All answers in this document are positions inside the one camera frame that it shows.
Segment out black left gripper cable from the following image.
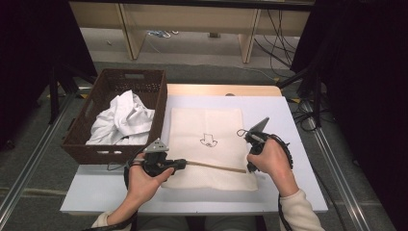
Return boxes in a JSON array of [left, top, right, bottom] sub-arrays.
[[81, 157, 145, 231]]

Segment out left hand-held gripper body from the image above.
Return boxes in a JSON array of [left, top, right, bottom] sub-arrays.
[[140, 138, 177, 178]]

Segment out black floor cable tangle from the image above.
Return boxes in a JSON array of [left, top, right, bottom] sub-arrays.
[[287, 95, 331, 133]]

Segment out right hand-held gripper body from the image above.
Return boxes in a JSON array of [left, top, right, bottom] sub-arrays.
[[243, 116, 271, 156]]

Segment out person's left hand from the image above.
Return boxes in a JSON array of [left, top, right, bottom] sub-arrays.
[[127, 159, 176, 207]]

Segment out metal floor rail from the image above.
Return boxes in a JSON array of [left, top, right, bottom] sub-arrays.
[[0, 85, 85, 222], [301, 97, 374, 231]]

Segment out black curtain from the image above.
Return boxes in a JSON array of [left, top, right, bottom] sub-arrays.
[[290, 0, 408, 231], [0, 0, 98, 152]]

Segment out black hanging cables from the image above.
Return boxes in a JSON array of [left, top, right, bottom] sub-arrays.
[[253, 9, 304, 70]]

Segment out person's grey trousers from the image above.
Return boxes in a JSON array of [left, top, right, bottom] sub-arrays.
[[136, 215, 268, 231]]

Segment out white shirt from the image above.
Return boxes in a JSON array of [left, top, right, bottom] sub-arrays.
[[85, 90, 156, 146]]

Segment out blue and white cable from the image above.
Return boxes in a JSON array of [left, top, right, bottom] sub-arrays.
[[146, 29, 180, 39]]

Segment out light wooden bench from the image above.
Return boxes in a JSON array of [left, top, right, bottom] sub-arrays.
[[68, 0, 315, 64]]

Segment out person's right hand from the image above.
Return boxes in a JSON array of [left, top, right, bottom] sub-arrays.
[[246, 138, 298, 197]]

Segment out cream cloth with print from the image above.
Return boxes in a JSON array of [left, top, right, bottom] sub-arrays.
[[161, 107, 260, 193]]

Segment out brown woven basket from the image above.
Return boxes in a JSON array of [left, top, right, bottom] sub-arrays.
[[61, 67, 168, 166]]

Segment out black tripod stand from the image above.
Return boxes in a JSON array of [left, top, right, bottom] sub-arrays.
[[276, 65, 325, 129], [47, 62, 99, 125]]

